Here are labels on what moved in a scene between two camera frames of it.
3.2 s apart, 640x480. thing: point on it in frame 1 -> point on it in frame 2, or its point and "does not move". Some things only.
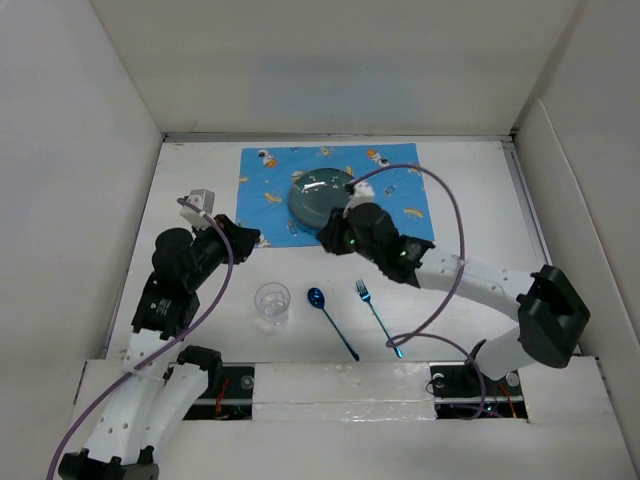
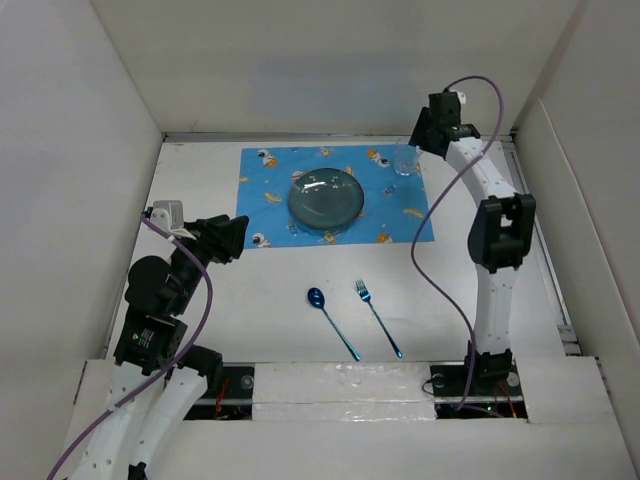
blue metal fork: (366, 296) does not move
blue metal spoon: (317, 299) does not move
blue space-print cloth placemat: (264, 176) does not move
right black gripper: (332, 233) -> (418, 134)
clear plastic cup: (272, 302) -> (406, 157)
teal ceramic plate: (315, 193) does not move
